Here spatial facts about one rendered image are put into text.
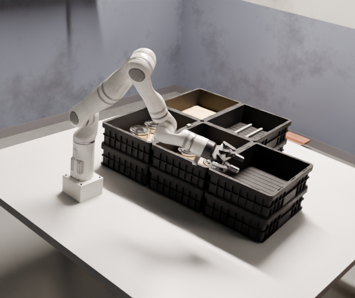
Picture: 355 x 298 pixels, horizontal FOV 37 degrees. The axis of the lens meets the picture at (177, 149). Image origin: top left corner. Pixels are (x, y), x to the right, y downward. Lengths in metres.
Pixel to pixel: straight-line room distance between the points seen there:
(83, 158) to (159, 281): 0.64
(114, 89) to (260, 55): 3.18
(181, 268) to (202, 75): 3.71
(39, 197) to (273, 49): 3.14
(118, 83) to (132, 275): 0.69
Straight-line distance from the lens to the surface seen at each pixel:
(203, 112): 2.99
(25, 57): 4.36
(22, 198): 2.32
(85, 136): 2.20
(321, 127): 4.85
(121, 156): 2.45
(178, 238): 2.12
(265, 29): 4.98
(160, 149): 2.28
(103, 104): 2.04
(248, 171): 2.41
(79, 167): 2.25
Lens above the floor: 1.92
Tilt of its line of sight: 26 degrees down
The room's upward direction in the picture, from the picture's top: 7 degrees clockwise
